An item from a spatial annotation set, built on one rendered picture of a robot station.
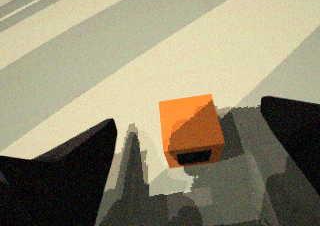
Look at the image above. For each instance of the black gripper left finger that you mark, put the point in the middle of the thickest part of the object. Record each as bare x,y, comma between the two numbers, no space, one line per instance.
64,186

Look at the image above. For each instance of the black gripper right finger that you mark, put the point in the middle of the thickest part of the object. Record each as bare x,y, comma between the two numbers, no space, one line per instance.
296,124

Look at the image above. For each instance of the orange block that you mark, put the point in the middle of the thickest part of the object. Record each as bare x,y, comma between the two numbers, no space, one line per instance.
191,133

